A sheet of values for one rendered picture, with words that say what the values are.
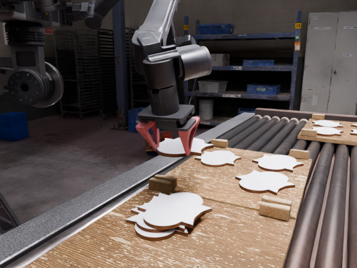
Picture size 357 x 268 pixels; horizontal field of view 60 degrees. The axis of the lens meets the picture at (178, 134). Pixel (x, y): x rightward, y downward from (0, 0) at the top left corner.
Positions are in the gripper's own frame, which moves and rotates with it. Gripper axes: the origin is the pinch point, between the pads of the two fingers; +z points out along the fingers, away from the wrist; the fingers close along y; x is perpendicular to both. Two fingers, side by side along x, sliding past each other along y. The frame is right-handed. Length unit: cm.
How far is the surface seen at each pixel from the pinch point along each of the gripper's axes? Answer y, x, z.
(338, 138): -35, -71, 32
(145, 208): 0.8, 12.2, 6.6
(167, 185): 2.5, 0.3, 10.0
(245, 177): -11.9, -14.5, 15.7
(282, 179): -20.8, -17.5, 16.7
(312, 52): -1, -460, 98
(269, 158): -14.8, -33.0, 20.7
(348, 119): -40, -115, 44
